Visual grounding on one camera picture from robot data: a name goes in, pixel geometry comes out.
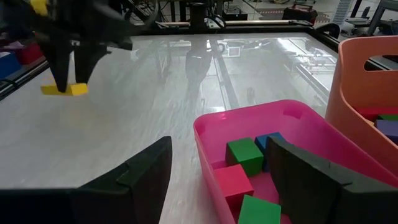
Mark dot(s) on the purple block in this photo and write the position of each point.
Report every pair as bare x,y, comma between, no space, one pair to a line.
388,130

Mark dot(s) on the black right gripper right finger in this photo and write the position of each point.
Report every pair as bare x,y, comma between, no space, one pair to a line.
317,193

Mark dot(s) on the long green block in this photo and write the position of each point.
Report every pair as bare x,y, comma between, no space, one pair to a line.
388,117

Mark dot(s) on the blue storage bin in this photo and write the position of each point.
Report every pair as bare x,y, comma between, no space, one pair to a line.
9,63

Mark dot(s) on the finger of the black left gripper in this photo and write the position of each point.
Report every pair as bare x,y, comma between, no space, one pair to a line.
60,62
85,60

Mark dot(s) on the blue cube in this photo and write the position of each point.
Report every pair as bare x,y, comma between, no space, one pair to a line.
264,143

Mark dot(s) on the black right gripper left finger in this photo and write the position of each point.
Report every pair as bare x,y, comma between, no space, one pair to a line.
109,199

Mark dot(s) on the long yellow block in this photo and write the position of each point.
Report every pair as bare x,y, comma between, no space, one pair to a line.
77,89

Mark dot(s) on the grey metal table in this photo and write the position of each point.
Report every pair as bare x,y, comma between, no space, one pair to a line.
377,15

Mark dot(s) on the red cube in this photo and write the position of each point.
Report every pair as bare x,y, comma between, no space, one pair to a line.
233,183

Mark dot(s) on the green cube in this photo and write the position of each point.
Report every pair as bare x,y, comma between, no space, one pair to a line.
258,211
245,155

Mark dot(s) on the pink plastic bin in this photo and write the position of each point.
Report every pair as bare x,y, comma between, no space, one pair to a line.
295,124

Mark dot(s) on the black box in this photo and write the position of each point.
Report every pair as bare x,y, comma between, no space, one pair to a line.
234,16

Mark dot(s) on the orange plastic bin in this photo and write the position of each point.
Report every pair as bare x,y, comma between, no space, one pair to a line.
348,93

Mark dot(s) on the red toolbox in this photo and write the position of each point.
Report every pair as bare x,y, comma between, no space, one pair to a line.
300,14

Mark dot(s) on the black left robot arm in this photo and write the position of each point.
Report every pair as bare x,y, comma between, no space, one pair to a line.
198,15

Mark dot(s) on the red storage bin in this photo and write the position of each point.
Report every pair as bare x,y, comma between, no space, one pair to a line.
31,54

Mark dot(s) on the large red block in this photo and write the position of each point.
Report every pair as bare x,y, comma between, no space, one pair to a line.
370,112

